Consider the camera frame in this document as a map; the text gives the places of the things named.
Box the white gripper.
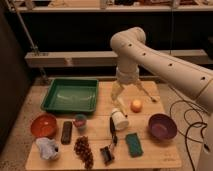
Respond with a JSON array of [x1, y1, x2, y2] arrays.
[[111, 68, 157, 102]]

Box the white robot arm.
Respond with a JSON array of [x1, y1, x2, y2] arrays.
[[110, 27, 213, 171]]

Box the purple bowl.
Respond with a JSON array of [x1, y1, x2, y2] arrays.
[[148, 113, 177, 140]]

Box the orange bowl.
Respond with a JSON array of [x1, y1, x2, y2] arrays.
[[30, 114, 57, 138]]

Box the pale banana toy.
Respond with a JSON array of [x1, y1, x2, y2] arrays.
[[115, 100, 128, 118]]

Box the orange fruit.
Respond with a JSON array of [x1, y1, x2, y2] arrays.
[[130, 99, 142, 113]]

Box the white plastic bottle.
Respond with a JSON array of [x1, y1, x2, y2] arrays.
[[111, 108, 129, 131]]

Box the black marker pen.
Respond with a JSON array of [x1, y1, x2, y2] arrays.
[[110, 117, 118, 146]]

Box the wooden shelf beam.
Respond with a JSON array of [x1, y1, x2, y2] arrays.
[[25, 49, 213, 68]]

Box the green sponge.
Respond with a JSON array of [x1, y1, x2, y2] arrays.
[[125, 133, 143, 157]]

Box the green plastic tray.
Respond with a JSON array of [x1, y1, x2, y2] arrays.
[[41, 78, 99, 114]]

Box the brown grape bunch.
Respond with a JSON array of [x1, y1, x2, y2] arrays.
[[74, 136, 94, 170]]

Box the crumpled white cloth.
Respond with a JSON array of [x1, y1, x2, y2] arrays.
[[35, 137, 59, 160]]

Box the metal diagonal pole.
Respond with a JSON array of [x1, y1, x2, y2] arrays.
[[5, 0, 49, 84]]

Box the black floor cables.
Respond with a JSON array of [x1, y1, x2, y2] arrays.
[[169, 85, 213, 171]]

